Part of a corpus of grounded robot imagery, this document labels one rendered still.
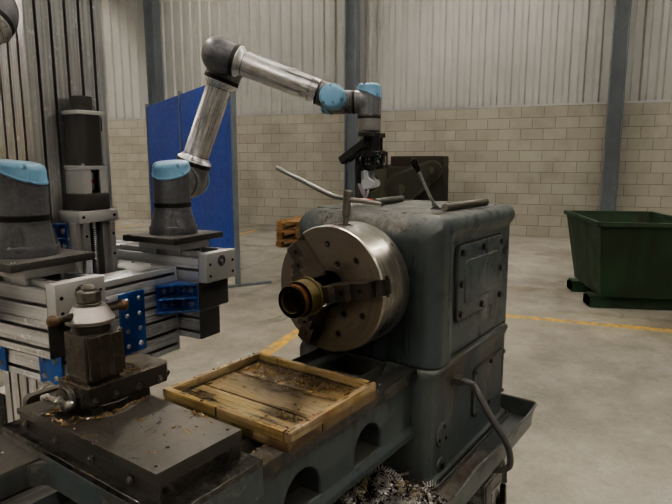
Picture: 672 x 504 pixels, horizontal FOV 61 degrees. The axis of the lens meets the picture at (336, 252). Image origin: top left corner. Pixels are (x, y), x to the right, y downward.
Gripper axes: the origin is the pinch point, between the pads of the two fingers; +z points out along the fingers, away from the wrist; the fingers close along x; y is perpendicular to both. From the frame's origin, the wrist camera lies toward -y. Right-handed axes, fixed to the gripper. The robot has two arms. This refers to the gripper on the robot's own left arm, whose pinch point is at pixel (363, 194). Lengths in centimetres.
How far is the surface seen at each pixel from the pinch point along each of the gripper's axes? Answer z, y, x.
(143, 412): 31, 24, -105
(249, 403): 40, 22, -78
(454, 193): 51, -362, 889
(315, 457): 48, 38, -75
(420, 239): 8, 39, -34
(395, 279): 17, 38, -44
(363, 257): 11, 33, -50
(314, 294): 19, 26, -61
